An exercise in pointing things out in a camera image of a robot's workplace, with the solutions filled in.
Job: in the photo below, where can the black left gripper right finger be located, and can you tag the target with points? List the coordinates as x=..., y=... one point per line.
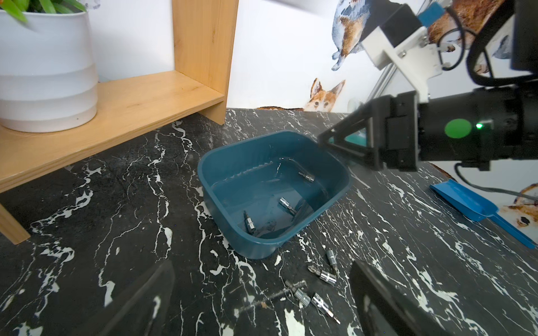
x=383, y=310

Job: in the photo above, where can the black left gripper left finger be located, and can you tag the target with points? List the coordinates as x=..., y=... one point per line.
x=141, y=309

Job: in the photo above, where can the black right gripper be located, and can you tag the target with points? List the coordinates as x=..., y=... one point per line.
x=392, y=131

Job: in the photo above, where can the silver socket bit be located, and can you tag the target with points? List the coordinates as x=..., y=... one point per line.
x=284, y=203
x=249, y=224
x=308, y=177
x=324, y=275
x=331, y=256
x=298, y=292

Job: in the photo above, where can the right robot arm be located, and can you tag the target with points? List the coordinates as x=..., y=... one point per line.
x=495, y=121

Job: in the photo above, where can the silver bit brown tip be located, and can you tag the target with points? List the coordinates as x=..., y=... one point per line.
x=323, y=307

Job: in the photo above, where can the teal plastic storage box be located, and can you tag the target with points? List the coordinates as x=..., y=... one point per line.
x=252, y=175

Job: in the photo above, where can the green work glove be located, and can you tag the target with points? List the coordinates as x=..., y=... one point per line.
x=358, y=138

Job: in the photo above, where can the blue plastic dustpan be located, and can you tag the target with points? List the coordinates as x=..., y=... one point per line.
x=477, y=208

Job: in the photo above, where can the wooden shelf stand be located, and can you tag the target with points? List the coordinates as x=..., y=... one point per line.
x=203, y=36

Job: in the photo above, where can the white pot orange flowers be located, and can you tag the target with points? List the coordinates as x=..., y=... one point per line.
x=49, y=81

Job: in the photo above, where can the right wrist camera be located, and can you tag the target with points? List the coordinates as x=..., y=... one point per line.
x=401, y=38

